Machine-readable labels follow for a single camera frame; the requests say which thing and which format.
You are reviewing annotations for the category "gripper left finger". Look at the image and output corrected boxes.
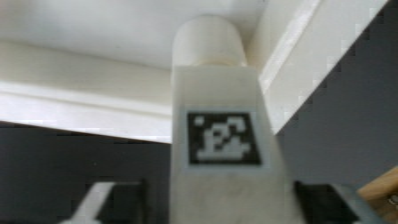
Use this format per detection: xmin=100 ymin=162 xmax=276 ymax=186
xmin=59 ymin=182 xmax=146 ymax=224

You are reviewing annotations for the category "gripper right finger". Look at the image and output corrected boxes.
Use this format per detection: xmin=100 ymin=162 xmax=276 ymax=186
xmin=293 ymin=181 xmax=386 ymax=224

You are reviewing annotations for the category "white leg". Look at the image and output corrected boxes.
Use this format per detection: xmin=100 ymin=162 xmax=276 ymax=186
xmin=169 ymin=15 xmax=304 ymax=224

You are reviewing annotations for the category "white square tabletop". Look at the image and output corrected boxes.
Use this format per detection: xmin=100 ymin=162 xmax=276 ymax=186
xmin=0 ymin=0 xmax=393 ymax=142

